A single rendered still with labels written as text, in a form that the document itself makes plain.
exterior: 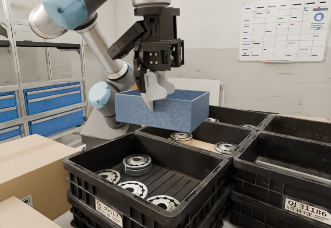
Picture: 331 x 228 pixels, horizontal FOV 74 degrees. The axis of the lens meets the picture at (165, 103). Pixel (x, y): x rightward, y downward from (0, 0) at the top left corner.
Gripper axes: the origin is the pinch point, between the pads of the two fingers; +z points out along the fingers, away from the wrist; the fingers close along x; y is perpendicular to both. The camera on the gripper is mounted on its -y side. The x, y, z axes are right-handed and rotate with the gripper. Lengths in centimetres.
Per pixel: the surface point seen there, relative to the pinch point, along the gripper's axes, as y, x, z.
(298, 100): 59, 341, 102
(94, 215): -14.0, -9.8, 29.6
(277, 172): 27.7, 15.0, 20.8
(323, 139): 47, 70, 35
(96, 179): -11.7, -8.8, 18.0
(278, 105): 31, 339, 113
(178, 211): 10.8, -10.0, 17.7
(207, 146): 1, 43, 34
